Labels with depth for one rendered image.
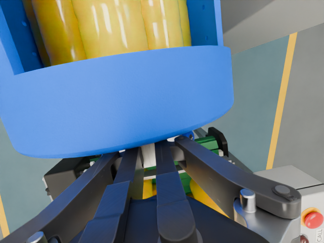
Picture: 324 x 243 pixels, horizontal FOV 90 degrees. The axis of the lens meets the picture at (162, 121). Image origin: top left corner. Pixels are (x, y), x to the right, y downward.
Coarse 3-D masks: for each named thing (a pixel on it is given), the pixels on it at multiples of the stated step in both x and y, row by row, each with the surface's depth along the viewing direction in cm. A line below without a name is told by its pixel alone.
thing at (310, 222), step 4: (316, 212) 30; (308, 216) 30; (312, 216) 30; (316, 216) 30; (320, 216) 30; (308, 220) 30; (312, 220) 30; (316, 220) 30; (320, 220) 30; (308, 224) 30; (312, 224) 30; (316, 224) 30; (320, 224) 31; (312, 228) 31
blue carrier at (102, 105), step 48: (0, 0) 21; (192, 0) 26; (0, 48) 10; (192, 48) 12; (0, 96) 12; (48, 96) 11; (96, 96) 10; (144, 96) 11; (192, 96) 12; (48, 144) 12; (96, 144) 11; (144, 144) 12
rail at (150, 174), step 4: (224, 156) 43; (228, 160) 41; (176, 168) 42; (180, 168) 41; (144, 172) 43; (148, 172) 42; (152, 172) 42; (156, 172) 42; (180, 172) 41; (144, 176) 41; (148, 176) 40; (152, 176) 40
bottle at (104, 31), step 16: (80, 0) 14; (96, 0) 14; (112, 0) 14; (128, 0) 15; (80, 16) 15; (96, 16) 14; (112, 16) 14; (128, 16) 15; (80, 32) 16; (96, 32) 15; (112, 32) 15; (128, 32) 15; (144, 32) 17; (96, 48) 15; (112, 48) 15; (128, 48) 15; (144, 48) 17
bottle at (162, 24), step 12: (144, 0) 18; (156, 0) 18; (168, 0) 19; (144, 12) 19; (156, 12) 19; (168, 12) 19; (156, 24) 19; (168, 24) 19; (180, 24) 21; (156, 36) 19; (168, 36) 19; (180, 36) 21; (156, 48) 20
